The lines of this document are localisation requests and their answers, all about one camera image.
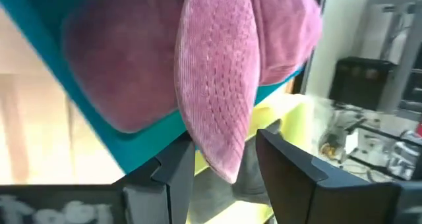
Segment maroon corduroy cap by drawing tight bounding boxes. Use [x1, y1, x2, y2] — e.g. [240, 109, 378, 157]
[173, 0, 324, 185]

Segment grey metal shelf frame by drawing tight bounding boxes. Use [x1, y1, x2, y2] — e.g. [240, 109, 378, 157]
[361, 0, 422, 113]

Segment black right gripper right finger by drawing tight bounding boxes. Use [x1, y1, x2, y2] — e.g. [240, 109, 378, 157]
[255, 128, 402, 224]

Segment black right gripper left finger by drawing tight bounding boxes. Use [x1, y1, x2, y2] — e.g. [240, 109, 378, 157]
[113, 131, 196, 224]

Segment blue plastic bin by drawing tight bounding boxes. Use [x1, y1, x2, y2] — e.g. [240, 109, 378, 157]
[0, 0, 305, 176]

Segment black box cabinet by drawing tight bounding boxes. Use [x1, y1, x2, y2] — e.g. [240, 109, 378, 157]
[328, 56, 398, 112]

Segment yellow plastic bin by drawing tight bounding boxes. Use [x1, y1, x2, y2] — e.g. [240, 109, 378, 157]
[186, 93, 315, 224]

